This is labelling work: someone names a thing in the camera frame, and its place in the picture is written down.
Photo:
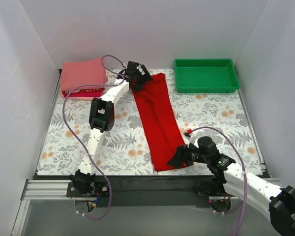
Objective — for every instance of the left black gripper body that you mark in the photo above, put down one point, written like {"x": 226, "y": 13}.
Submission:
{"x": 140, "y": 77}

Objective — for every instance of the red t shirt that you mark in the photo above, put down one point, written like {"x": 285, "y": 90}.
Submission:
{"x": 159, "y": 123}

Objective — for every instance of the green plastic tray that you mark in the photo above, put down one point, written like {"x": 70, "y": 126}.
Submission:
{"x": 205, "y": 76}

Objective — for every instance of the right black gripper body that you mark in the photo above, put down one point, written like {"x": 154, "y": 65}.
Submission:
{"x": 185, "y": 155}

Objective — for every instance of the aluminium frame rail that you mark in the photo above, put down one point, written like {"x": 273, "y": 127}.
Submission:
{"x": 45, "y": 210}

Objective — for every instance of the floral table mat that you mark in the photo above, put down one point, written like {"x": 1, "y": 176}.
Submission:
{"x": 125, "y": 149}

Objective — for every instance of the red patterned folded shirt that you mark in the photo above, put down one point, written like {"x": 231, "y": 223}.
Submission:
{"x": 87, "y": 93}

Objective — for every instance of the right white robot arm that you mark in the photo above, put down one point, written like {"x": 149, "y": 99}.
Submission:
{"x": 276, "y": 203}

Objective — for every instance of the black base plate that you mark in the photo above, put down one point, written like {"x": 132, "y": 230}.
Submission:
{"x": 139, "y": 191}

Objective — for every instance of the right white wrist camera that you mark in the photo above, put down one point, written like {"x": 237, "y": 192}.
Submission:
{"x": 188, "y": 134}

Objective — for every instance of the pink folded shirt on top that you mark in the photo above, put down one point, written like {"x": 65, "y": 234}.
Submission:
{"x": 90, "y": 72}

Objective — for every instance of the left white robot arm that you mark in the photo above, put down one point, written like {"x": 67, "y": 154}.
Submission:
{"x": 102, "y": 111}

